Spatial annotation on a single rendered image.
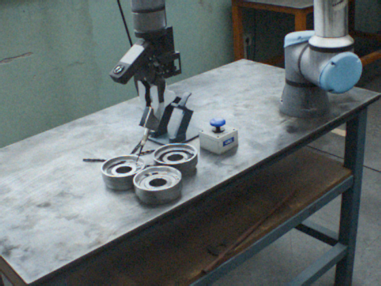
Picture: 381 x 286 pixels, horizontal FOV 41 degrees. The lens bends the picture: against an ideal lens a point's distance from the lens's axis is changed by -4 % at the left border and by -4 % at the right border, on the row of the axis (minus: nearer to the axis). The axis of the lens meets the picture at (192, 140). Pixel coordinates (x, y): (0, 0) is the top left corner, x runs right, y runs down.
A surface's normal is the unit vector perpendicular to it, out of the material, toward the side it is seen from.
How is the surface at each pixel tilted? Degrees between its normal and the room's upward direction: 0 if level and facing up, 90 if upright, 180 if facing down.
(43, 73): 90
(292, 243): 0
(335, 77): 97
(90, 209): 0
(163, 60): 90
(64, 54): 90
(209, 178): 0
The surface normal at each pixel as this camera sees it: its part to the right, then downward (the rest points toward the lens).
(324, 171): -0.07, -0.90
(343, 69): 0.33, 0.51
